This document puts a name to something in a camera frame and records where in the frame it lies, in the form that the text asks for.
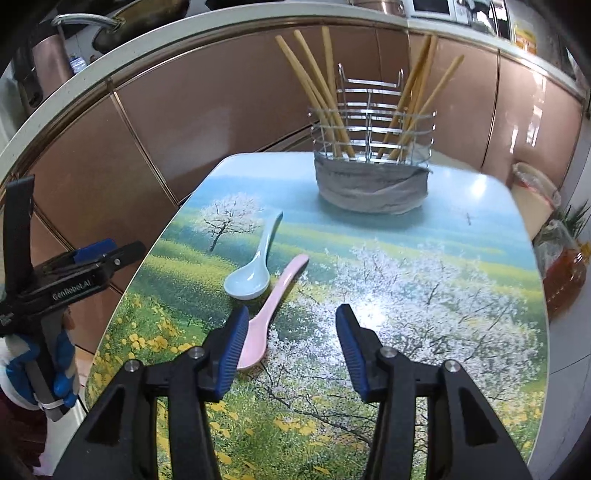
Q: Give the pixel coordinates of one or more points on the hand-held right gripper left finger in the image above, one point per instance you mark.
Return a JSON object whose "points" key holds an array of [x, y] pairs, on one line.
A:
{"points": [[231, 360]]}

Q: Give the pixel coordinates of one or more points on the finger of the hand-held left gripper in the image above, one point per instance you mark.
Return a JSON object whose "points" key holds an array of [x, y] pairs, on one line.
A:
{"points": [[122, 258], [94, 251]]}

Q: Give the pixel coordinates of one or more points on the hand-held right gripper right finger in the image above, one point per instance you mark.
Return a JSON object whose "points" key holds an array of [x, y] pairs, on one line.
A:
{"points": [[353, 355]]}

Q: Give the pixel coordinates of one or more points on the pink ceramic spoon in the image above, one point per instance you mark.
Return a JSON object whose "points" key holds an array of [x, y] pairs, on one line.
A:
{"points": [[277, 300]]}

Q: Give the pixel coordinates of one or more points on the light blue ceramic spoon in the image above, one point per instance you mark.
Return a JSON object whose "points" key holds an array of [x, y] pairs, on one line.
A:
{"points": [[247, 281]]}

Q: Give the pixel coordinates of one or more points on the person's left hand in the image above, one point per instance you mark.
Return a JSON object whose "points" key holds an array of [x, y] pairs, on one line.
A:
{"points": [[18, 374]]}

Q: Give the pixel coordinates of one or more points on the dark red clothing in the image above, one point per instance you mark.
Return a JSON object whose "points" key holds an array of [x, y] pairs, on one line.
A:
{"points": [[18, 438]]}

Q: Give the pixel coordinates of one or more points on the copper coloured pot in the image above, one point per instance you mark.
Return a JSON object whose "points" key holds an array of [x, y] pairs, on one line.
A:
{"points": [[48, 57]]}

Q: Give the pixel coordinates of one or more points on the amber oil bottle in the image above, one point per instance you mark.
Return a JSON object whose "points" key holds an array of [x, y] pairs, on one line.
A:
{"points": [[565, 281]]}

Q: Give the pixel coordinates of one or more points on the white microwave oven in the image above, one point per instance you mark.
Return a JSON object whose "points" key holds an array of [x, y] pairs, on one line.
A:
{"points": [[431, 7]]}

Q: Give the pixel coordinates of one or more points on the yellow labelled box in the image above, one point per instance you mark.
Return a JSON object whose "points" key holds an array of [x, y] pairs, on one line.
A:
{"points": [[526, 39]]}

